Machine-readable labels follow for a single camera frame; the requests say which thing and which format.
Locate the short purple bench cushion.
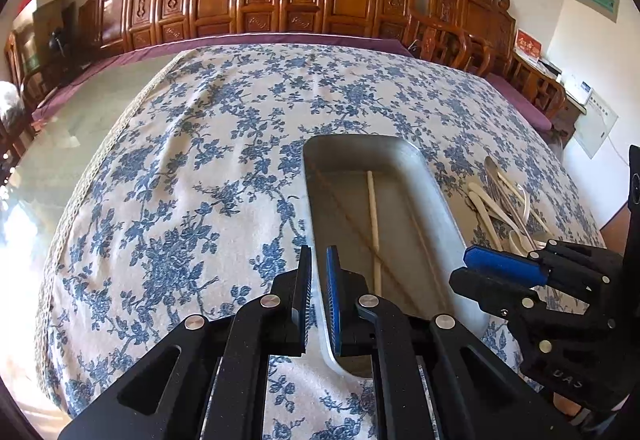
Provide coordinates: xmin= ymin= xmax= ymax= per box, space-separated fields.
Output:
xmin=487 ymin=72 xmax=553 ymax=131

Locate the blue floral tablecloth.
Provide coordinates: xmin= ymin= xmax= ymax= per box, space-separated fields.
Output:
xmin=35 ymin=42 xmax=608 ymax=440

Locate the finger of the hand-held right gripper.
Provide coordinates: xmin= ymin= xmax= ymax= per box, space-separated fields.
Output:
xmin=463 ymin=240 xmax=623 ymax=303
xmin=448 ymin=268 xmax=618 ymax=356

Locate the red card on sideboard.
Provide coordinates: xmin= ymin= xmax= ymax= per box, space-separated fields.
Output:
xmin=514 ymin=28 xmax=544 ymax=66

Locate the wooden armchair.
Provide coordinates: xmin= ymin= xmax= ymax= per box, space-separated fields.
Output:
xmin=405 ymin=14 xmax=472 ymax=68
xmin=465 ymin=34 xmax=494 ymax=76

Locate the wooden lattice armrest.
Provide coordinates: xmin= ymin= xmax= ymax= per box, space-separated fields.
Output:
xmin=505 ymin=50 xmax=568 ymax=121

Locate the white desk device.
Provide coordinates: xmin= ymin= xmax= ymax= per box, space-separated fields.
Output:
xmin=564 ymin=76 xmax=594 ymax=104

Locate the cream chopstick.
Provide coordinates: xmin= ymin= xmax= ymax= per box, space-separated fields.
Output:
xmin=366 ymin=171 xmax=384 ymax=297

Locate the white wall cable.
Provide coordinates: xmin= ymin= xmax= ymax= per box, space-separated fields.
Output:
xmin=606 ymin=134 xmax=632 ymax=167

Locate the brown wooden chopstick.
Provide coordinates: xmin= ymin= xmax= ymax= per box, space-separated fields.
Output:
xmin=311 ymin=169 xmax=418 ymax=317

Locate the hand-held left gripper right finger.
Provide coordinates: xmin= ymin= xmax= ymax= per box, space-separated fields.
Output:
xmin=325 ymin=246 xmax=583 ymax=440

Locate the wooden side table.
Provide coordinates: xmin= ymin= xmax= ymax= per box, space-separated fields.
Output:
xmin=547 ymin=84 xmax=587 ymax=147

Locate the white wall panel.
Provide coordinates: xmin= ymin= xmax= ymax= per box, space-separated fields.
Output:
xmin=572 ymin=90 xmax=619 ymax=159

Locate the metal tray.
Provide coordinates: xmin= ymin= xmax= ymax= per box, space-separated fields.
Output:
xmin=302 ymin=135 xmax=491 ymax=378

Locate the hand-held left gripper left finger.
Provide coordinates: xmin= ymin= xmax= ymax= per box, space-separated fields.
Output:
xmin=57 ymin=245 xmax=313 ymax=440

